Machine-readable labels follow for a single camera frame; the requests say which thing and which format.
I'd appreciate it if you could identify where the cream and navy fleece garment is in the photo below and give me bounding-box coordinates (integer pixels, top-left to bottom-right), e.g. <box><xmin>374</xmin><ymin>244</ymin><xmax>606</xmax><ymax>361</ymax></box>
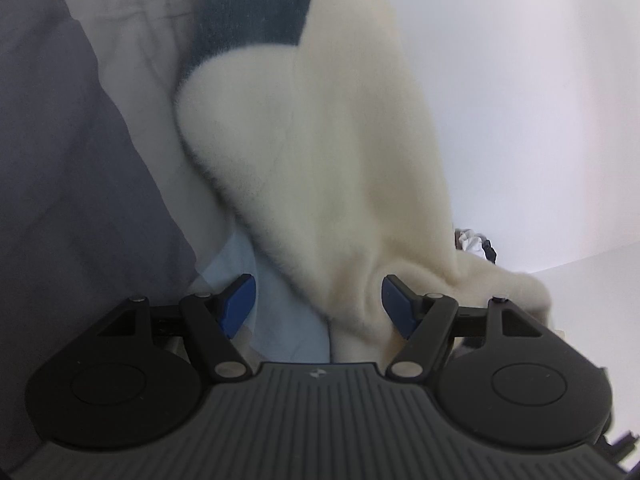
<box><xmin>176</xmin><ymin>0</ymin><xmax>551</xmax><ymax>364</ymax></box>

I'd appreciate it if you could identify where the dark grey pillow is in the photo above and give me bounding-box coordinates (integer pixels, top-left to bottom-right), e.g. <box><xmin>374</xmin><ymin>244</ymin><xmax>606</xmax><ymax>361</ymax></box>
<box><xmin>1</xmin><ymin>0</ymin><xmax>196</xmax><ymax>469</ymax></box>

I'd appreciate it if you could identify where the black and white clothes pile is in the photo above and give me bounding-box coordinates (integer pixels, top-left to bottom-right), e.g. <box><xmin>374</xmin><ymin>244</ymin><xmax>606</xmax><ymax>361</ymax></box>
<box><xmin>454</xmin><ymin>229</ymin><xmax>498</xmax><ymax>264</ymax></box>

